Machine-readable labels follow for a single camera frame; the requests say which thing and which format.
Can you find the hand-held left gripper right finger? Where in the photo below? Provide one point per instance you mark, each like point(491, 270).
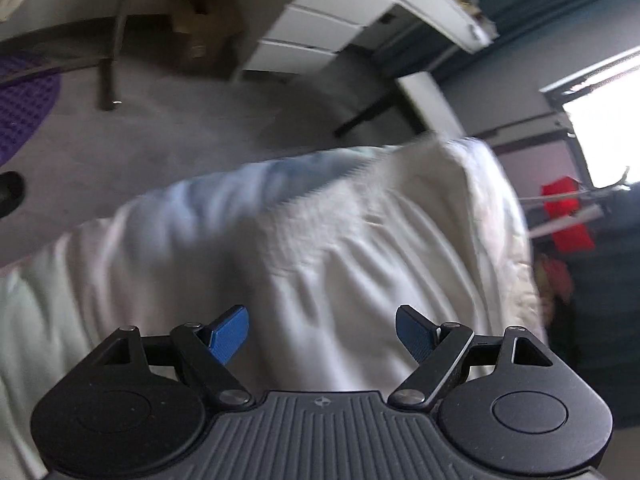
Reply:
point(414, 334)

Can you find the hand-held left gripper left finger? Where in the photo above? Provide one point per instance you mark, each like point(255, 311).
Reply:
point(229, 335)

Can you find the cream pants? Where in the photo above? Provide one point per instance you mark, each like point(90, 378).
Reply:
point(375, 270)

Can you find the pink and cream bed blanket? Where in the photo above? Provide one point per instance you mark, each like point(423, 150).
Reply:
point(100, 285)

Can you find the pink pillow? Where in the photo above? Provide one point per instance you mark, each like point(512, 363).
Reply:
point(552, 276)

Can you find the red bag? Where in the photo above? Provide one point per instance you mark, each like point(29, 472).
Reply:
point(567, 225)

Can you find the garment steamer stand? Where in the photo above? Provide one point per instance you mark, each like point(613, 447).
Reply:
point(575, 217)

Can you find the black round object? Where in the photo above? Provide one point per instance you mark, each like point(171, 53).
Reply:
point(10, 192)

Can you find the window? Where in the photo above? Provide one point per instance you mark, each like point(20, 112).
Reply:
point(610, 115)

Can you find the grey metal leg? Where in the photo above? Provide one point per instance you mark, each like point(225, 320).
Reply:
point(116, 50)

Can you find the purple mat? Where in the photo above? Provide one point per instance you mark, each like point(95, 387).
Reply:
point(25, 105)

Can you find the cardboard box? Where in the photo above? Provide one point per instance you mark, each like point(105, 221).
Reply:
point(205, 25)

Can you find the white drawer cabinet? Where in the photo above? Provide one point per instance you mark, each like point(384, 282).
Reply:
point(310, 25)

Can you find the white dressing table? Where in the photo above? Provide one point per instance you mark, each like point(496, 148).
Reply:
point(425, 2)

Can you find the narrow blue curtain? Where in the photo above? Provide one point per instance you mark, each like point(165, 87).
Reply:
point(550, 0)

